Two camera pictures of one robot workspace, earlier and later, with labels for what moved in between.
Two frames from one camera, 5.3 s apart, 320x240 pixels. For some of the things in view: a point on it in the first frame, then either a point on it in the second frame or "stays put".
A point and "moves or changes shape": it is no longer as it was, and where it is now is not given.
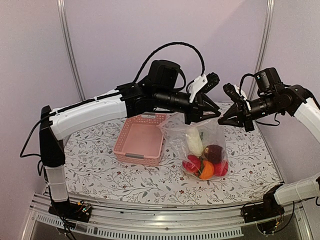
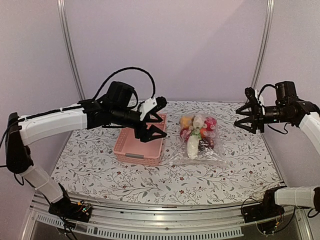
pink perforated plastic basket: x=140 y=138 stays put
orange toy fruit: x=208 y=170 -> x=203 y=132
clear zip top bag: x=201 y=145 moves or changes shape
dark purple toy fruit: x=214 y=153 -> x=205 y=144
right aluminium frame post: x=263 y=42 stays put
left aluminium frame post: x=61 y=7 stays put
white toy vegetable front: x=194 y=141 moves or changes shape
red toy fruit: x=221 y=169 -> x=210 y=123
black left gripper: x=204 y=106 -> x=152 y=130
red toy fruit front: x=193 y=164 -> x=185 y=134
